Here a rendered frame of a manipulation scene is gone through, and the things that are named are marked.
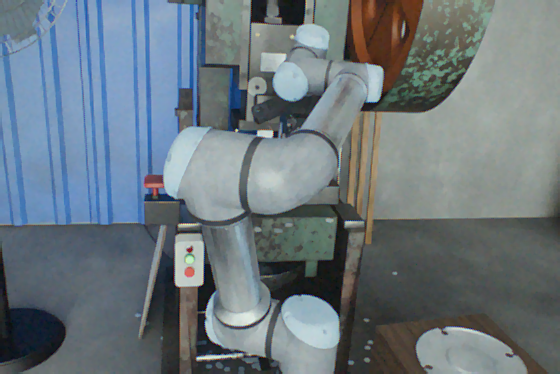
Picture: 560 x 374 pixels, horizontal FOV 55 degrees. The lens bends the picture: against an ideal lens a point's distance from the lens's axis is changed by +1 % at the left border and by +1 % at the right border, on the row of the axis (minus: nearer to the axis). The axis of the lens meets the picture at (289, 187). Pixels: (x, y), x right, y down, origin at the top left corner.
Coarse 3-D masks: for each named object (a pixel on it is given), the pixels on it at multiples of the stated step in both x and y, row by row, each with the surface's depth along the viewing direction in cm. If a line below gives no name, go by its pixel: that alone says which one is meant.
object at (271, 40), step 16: (256, 16) 157; (256, 32) 151; (272, 32) 152; (288, 32) 152; (256, 48) 152; (272, 48) 153; (288, 48) 154; (256, 64) 154; (272, 64) 155; (256, 80) 154; (272, 80) 156; (256, 96) 154; (272, 96) 155
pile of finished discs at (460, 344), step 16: (432, 336) 156; (448, 336) 157; (464, 336) 157; (480, 336) 158; (416, 352) 148; (432, 352) 149; (448, 352) 149; (464, 352) 149; (480, 352) 150; (496, 352) 151; (512, 352) 152; (448, 368) 143; (464, 368) 143; (480, 368) 143; (496, 368) 145; (512, 368) 145
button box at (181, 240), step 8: (144, 224) 290; (176, 240) 142; (184, 240) 141; (192, 240) 142; (200, 240) 142; (176, 248) 141; (184, 248) 141; (200, 248) 142; (168, 256) 250; (176, 256) 142; (184, 256) 142; (200, 256) 143; (176, 264) 142; (184, 264) 143; (192, 264) 143; (200, 264) 144; (176, 272) 143; (200, 272) 145; (176, 280) 144; (184, 280) 145; (192, 280) 145; (200, 280) 146; (176, 288) 148; (176, 296) 149; (176, 304) 150; (176, 312) 151; (176, 320) 153
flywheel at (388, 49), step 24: (360, 0) 189; (384, 0) 162; (408, 0) 151; (360, 24) 188; (384, 24) 168; (408, 24) 151; (360, 48) 184; (384, 48) 168; (408, 48) 142; (384, 72) 165
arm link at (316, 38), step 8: (296, 32) 117; (304, 32) 115; (312, 32) 116; (320, 32) 117; (296, 40) 117; (304, 40) 115; (312, 40) 115; (320, 40) 115; (328, 40) 117; (312, 48) 115; (320, 48) 116; (320, 56) 117
